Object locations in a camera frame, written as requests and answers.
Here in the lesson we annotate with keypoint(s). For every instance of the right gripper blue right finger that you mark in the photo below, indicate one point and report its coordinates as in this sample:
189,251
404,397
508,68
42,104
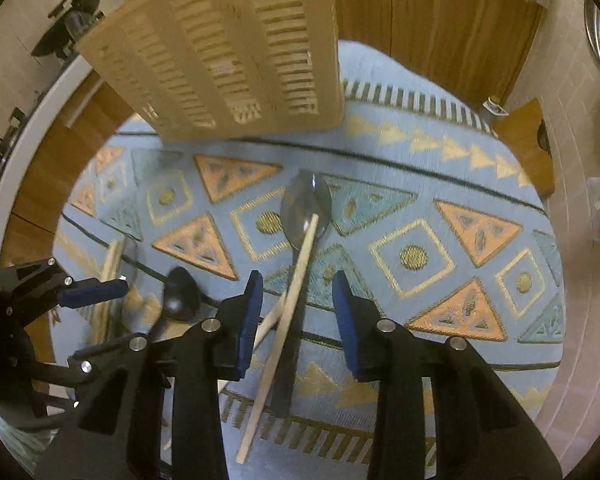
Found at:
364,349

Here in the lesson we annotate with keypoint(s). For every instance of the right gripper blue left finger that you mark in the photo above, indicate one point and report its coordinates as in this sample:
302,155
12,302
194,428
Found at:
239,318

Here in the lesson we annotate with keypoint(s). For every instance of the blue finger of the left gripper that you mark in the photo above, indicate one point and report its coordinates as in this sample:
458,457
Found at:
92,358
92,291

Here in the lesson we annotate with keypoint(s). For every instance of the wooden chopstick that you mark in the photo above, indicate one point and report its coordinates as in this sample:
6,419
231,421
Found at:
174,329
276,350

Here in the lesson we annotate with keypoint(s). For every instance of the black plastic spoon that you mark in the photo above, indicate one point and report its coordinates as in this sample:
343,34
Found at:
181,300

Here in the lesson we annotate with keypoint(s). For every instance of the blue patterned table mat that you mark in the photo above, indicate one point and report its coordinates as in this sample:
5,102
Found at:
432,219

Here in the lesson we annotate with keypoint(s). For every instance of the black gas stove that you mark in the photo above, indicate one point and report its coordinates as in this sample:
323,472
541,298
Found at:
17,120

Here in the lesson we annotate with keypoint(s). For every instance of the wooden cutting board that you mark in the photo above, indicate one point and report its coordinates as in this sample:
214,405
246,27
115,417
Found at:
524,132

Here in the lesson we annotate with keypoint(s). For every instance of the beige plastic utensil basket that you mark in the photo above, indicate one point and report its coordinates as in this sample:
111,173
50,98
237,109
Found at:
219,69

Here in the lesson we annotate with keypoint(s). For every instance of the black wok with lid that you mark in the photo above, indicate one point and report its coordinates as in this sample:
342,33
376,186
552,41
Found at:
71,19

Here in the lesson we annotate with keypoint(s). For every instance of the wooden base cabinets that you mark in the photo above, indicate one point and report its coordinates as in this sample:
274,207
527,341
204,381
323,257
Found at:
443,41

